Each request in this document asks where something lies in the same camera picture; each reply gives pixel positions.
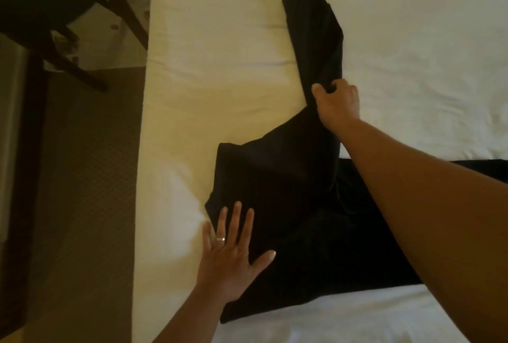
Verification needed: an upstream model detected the person's left hand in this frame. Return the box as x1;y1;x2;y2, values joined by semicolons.
196;201;278;305

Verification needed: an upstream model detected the person's right hand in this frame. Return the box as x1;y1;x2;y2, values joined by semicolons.
311;78;361;135

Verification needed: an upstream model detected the black t-shirt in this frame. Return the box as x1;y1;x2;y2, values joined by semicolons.
204;0;508;324

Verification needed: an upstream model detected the person's right forearm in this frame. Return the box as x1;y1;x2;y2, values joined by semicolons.
337;116;508;343

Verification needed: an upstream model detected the white bed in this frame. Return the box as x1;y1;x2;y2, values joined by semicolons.
131;0;508;343

